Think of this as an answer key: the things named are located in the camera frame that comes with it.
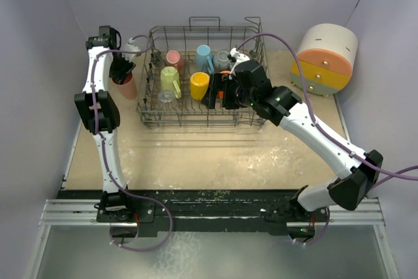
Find small pink mug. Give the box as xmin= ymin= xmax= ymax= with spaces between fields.
xmin=165 ymin=50 xmax=185 ymax=72

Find light blue mug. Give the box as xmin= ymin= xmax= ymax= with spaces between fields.
xmin=195 ymin=44 xmax=215 ymax=74

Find grey wire dish rack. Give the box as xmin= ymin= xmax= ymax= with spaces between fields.
xmin=135 ymin=16 xmax=274 ymax=130

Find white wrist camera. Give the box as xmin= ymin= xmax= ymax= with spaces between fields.
xmin=124 ymin=38 xmax=141 ymax=55
xmin=229 ymin=48 xmax=250 ymax=76

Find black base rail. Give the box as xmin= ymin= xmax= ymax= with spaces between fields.
xmin=57 ymin=189 xmax=330 ymax=238

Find light green faceted mug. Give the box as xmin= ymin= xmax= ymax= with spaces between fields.
xmin=160 ymin=66 xmax=182 ymax=99

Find round pastel drawer cabinet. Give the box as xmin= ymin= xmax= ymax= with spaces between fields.
xmin=290 ymin=24 xmax=358 ymax=96

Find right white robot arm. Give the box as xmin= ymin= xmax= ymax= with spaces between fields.
xmin=202 ymin=59 xmax=383 ymax=221

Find yellow mug black handle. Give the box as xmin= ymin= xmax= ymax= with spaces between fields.
xmin=190 ymin=72 xmax=210 ymax=101

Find tall pink tumbler cup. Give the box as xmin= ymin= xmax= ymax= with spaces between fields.
xmin=112 ymin=73 xmax=137 ymax=100

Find aluminium frame rail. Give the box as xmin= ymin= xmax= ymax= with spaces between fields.
xmin=40 ymin=199 xmax=385 ymax=227

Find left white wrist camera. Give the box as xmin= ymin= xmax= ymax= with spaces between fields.
xmin=124 ymin=38 xmax=141 ymax=55

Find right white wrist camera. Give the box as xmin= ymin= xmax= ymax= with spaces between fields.
xmin=229 ymin=48 xmax=250 ymax=76

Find orange mug black handle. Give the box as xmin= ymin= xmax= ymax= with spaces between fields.
xmin=217 ymin=71 xmax=231 ymax=99

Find grey mug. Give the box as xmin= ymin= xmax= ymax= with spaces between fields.
xmin=213 ymin=50 xmax=231 ymax=72

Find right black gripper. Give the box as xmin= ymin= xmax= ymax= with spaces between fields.
xmin=202 ymin=73 xmax=256 ymax=110

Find clear glass cup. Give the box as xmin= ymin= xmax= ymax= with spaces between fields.
xmin=158 ymin=90 xmax=176 ymax=104

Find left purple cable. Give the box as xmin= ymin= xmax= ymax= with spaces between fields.
xmin=90 ymin=34 xmax=174 ymax=253

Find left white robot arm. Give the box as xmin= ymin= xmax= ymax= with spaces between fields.
xmin=74 ymin=25 xmax=135 ymax=222

